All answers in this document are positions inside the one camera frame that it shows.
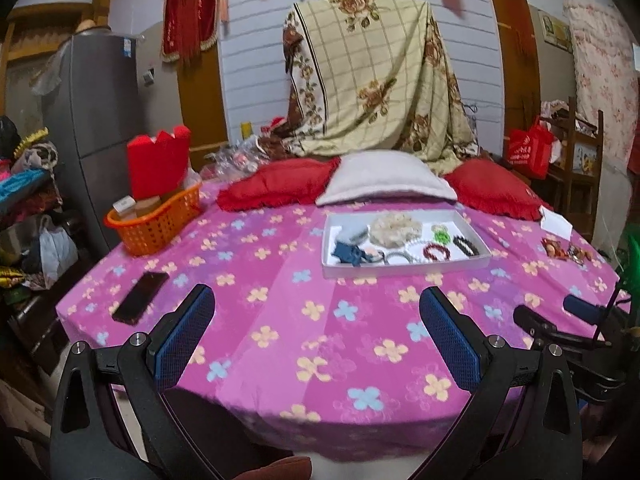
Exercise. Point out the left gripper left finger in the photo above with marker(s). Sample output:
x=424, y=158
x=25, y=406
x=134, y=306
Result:
x=89, y=439

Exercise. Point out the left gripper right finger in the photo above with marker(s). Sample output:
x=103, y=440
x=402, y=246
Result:
x=521, y=420

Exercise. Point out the silver mesh bangle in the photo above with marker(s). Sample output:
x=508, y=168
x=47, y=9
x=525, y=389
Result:
x=398, y=258

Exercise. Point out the blue hair claw clip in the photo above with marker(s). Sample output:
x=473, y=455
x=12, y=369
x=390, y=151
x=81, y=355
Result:
x=351, y=254

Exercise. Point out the black smartphone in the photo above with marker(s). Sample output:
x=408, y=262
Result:
x=133, y=306

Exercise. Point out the small trinkets on bed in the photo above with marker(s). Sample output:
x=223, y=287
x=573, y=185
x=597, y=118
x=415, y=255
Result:
x=570, y=252

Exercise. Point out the white paper card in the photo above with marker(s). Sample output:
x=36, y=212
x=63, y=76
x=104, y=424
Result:
x=555, y=224

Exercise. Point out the orange plastic basket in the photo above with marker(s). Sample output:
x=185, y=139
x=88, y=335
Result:
x=151, y=233

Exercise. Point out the red ruffled pillow right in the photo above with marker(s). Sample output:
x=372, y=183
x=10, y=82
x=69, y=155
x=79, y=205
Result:
x=485, y=186

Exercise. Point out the red ruffled pillow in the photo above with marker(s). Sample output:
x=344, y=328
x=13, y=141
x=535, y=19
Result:
x=485, y=186
x=281, y=183

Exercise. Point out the red shopping bag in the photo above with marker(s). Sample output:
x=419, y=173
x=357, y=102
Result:
x=528, y=151

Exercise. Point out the cream lace scrunchie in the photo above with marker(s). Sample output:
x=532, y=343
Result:
x=394, y=230

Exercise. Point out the white shallow tray box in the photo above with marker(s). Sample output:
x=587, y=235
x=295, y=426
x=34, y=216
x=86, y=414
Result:
x=447, y=244

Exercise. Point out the light blue fluffy scrunchie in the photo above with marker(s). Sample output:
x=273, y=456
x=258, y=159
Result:
x=352, y=235

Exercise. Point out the red box in basket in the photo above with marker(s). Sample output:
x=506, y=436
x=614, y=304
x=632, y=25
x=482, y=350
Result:
x=157, y=164

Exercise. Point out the red ruffled pillow left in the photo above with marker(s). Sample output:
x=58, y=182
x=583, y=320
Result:
x=281, y=183

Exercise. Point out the clear plastic bags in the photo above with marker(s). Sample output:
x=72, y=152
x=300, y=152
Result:
x=235, y=162

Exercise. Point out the white fleece pillow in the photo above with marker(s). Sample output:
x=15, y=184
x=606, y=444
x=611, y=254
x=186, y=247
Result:
x=383, y=173

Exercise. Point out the grey refrigerator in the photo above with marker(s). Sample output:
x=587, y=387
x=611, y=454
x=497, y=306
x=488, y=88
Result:
x=91, y=115

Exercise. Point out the floral beige blanket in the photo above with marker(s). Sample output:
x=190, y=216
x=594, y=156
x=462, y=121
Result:
x=370, y=75

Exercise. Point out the red tasseled wall banner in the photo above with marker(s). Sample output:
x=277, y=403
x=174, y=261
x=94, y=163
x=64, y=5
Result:
x=189, y=28

